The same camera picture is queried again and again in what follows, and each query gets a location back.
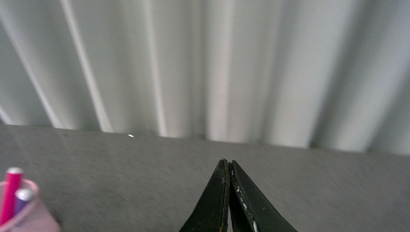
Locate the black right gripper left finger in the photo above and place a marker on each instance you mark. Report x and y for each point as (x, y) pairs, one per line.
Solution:
(211, 211)

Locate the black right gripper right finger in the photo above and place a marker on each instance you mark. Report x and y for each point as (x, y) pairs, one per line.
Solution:
(250, 210)

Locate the purple marker pen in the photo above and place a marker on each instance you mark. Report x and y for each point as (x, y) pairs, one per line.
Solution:
(23, 196)

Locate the pink marker pen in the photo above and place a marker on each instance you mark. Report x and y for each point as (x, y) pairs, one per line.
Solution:
(12, 184)

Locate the pink mesh pen cup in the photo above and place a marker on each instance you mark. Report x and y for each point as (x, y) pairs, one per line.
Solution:
(34, 217)

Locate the white pleated curtain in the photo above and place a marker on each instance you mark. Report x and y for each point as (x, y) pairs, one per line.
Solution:
(302, 73)

